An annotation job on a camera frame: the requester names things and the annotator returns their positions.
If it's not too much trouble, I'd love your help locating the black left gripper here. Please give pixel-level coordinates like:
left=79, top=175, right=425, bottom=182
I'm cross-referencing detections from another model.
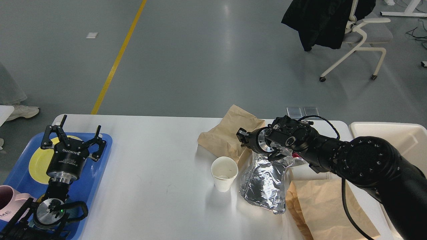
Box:
left=41, top=115, right=107, bottom=184

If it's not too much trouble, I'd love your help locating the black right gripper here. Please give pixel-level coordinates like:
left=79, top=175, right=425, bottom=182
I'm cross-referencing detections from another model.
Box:
left=236, top=127, right=276, bottom=154

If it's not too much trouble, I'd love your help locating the brown paper bag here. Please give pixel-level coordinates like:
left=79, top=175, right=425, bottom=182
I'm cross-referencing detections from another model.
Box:
left=197, top=105, right=265, bottom=168
left=285, top=179, right=364, bottom=240

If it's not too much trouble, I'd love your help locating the yellow plate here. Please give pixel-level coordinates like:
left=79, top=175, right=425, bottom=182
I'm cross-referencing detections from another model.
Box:
left=28, top=136, right=84, bottom=185

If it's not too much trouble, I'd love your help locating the white paper cup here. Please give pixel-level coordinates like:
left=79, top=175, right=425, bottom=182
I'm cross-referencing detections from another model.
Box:
left=211, top=156, right=239, bottom=192

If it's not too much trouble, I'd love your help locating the silver foil bag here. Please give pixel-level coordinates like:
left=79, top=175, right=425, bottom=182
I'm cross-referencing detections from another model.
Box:
left=239, top=152, right=295, bottom=214

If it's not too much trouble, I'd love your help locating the pink mug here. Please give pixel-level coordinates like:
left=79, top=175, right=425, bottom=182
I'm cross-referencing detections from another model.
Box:
left=0, top=185, right=33, bottom=222

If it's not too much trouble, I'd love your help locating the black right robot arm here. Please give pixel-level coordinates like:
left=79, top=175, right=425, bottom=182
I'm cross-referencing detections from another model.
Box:
left=236, top=116, right=427, bottom=240

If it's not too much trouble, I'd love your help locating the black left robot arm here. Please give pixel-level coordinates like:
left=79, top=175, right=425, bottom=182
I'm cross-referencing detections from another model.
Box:
left=1, top=115, right=112, bottom=240

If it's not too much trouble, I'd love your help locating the left floor outlet plate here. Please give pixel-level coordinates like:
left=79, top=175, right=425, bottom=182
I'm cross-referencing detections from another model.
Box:
left=286, top=107, right=304, bottom=119

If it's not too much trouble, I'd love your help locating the floor outlet plate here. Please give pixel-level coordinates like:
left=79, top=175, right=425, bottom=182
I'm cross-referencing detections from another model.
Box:
left=286, top=107, right=304, bottom=119
left=303, top=106, right=320, bottom=118

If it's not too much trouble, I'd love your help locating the right floor outlet plate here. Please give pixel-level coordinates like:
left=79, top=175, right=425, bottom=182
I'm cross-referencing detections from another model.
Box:
left=303, top=106, right=320, bottom=118

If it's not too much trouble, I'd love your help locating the white tissue block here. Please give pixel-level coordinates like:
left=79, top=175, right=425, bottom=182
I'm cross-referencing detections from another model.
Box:
left=289, top=164, right=331, bottom=181

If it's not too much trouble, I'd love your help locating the person in light clothes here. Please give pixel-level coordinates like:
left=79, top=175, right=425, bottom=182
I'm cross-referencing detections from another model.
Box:
left=0, top=64, right=40, bottom=121

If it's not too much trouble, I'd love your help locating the black jacket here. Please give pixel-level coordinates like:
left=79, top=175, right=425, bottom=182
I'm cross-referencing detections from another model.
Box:
left=281, top=0, right=377, bottom=52

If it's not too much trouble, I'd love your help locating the white office chair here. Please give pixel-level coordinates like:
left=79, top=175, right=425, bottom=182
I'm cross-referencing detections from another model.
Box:
left=319, top=0, right=393, bottom=82

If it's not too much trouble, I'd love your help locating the white waste bin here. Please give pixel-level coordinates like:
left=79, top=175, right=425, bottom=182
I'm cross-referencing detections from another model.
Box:
left=348, top=122, right=427, bottom=240

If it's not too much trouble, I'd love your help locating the white desk leg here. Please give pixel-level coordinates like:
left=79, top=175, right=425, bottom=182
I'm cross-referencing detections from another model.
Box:
left=380, top=0, right=427, bottom=18

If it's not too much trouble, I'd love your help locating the black floor cable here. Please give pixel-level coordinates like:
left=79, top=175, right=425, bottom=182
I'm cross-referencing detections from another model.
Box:
left=405, top=18, right=427, bottom=50

